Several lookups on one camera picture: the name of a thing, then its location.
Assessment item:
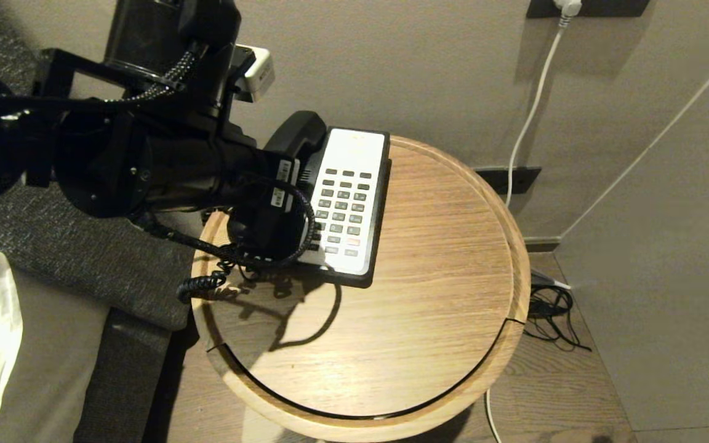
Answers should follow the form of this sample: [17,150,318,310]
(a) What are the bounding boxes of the tangled black floor cables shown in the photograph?
[524,284,592,353]

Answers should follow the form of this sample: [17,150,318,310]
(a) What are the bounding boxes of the black coiled phone cord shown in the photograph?
[177,206,250,302]

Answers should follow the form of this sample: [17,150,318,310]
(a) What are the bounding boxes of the black telephone handset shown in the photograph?
[228,111,327,259]

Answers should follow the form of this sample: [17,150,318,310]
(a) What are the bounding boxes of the beige mattress cover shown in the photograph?
[0,265,112,443]

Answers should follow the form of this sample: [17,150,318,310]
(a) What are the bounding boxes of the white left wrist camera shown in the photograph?
[231,44,275,102]

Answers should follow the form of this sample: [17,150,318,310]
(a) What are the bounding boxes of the white power cable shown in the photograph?
[484,15,571,443]

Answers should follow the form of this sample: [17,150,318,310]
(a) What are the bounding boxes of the dark fabric bed base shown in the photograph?
[74,308,174,443]

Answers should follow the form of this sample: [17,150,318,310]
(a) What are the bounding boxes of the grey cable connector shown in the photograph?
[528,269,572,291]

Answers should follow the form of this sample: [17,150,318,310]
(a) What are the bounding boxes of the small black wall plate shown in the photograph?
[475,167,542,196]

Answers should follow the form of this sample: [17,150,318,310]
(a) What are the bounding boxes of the round wooden side table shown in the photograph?
[191,137,531,441]

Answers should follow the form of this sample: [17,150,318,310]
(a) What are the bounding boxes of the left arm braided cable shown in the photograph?
[136,178,317,268]

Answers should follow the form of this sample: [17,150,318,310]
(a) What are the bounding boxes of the large black wall outlet plate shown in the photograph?
[526,0,649,22]

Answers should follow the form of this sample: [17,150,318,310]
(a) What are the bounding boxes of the grey fabric headboard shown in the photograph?
[0,0,201,333]

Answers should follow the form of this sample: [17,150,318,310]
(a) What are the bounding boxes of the black and white telephone base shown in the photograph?
[296,127,392,289]

